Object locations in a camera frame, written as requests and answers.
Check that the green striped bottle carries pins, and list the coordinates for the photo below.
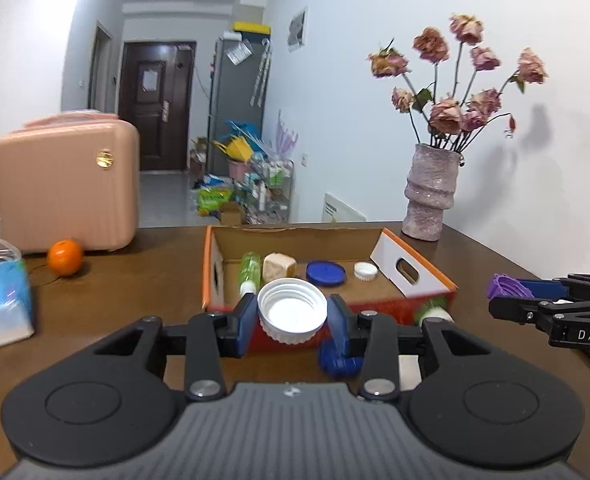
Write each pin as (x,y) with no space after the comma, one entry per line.
(432,310)

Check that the red cardboard box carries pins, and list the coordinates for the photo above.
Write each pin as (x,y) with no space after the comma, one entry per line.
(215,270)

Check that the dried pink roses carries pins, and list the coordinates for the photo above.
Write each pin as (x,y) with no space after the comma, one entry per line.
(447,112)

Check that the yellow box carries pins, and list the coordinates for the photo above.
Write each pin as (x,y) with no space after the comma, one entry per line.
(251,27)

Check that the orange fruit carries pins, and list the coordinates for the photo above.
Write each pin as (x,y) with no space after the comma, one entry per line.
(65,257)

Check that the blue folding rack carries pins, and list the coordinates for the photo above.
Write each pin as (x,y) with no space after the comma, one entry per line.
(247,129)

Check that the green spray bottle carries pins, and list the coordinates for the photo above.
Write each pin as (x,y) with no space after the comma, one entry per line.
(250,270)

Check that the pink bucket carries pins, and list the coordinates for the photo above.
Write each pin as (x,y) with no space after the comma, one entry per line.
(237,168)

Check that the paper sheet on refrigerator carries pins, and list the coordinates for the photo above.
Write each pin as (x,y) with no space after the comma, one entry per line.
(238,52)

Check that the dark brown entrance door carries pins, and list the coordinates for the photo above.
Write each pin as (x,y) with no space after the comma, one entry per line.
(155,110)

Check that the wide white threaded cap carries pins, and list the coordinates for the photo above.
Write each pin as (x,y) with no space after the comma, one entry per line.
(290,310)

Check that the green snack packet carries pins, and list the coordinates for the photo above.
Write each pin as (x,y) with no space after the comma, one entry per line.
(214,200)

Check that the purple wall decoration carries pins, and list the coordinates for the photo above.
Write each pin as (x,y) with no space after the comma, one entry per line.
(285,135)

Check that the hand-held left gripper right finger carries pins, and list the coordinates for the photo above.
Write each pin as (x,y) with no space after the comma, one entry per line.
(337,325)

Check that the beige plastic cube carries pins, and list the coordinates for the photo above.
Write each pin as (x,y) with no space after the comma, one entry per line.
(279,266)

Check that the small brown floor carton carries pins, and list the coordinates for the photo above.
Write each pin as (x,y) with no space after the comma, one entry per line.
(231,213)

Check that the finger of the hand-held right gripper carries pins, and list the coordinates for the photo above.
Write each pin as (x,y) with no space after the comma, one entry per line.
(515,307)
(545,288)

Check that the blue tissue pack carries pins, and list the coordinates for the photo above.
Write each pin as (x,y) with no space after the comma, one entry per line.
(0,295)

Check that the framed wall picture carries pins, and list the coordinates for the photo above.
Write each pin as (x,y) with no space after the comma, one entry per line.
(298,29)

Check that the grey ribbed ceramic vase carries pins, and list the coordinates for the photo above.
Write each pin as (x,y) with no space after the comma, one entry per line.
(430,195)

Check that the grey side door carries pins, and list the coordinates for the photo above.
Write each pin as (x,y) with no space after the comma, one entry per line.
(100,65)

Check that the white leaning board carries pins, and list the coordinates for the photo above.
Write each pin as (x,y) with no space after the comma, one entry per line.
(342,208)

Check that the yellow watering can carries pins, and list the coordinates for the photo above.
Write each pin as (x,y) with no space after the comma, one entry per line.
(235,148)

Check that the blue ridged cap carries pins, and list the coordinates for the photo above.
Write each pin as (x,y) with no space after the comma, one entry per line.
(337,362)

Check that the small white cap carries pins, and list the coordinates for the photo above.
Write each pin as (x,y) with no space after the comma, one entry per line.
(366,271)

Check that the white folded umbrella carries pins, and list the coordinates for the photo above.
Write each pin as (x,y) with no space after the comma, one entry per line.
(261,75)

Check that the purple ridged cap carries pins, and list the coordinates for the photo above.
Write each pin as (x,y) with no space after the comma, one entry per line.
(505,287)

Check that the pink hard suitcase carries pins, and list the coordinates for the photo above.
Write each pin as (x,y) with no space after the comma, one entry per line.
(65,185)

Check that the grey refrigerator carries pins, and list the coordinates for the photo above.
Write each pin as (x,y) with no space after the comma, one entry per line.
(235,95)

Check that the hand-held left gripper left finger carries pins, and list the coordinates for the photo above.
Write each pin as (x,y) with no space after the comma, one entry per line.
(247,322)

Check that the blue round lid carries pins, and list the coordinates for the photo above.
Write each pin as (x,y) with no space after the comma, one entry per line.
(326,273)

